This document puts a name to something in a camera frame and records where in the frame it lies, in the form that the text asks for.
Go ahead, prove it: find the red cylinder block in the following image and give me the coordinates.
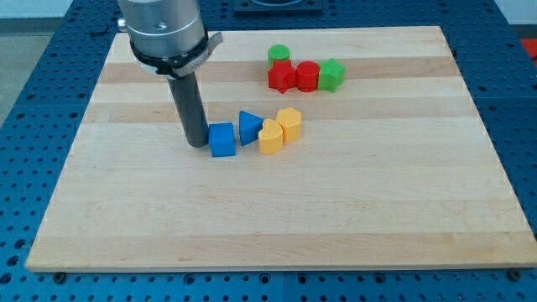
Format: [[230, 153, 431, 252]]
[[295, 61, 320, 92]]

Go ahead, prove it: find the wooden board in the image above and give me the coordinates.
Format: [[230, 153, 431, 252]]
[[26, 26, 536, 273]]

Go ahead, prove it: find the blue cube block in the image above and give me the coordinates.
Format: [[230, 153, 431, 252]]
[[209, 122, 236, 158]]

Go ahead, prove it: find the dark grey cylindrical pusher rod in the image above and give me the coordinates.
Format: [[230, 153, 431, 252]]
[[168, 73, 209, 148]]

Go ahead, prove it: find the yellow hexagon block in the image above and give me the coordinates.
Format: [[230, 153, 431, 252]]
[[276, 107, 302, 143]]

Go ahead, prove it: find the green star block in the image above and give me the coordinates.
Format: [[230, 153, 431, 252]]
[[317, 58, 346, 92]]

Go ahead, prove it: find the red object at right edge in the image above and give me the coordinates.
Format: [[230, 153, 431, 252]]
[[520, 39, 537, 65]]

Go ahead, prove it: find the red star block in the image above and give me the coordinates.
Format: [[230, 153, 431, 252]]
[[268, 60, 296, 94]]

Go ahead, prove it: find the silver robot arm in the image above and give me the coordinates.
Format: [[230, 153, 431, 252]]
[[118, 0, 223, 78]]

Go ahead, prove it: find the green cylinder block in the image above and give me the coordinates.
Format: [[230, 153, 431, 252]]
[[267, 44, 290, 68]]

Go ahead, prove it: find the blue triangle block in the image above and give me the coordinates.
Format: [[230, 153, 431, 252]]
[[239, 111, 263, 146]]

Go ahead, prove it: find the yellow heart block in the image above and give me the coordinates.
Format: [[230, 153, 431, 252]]
[[258, 119, 284, 154]]

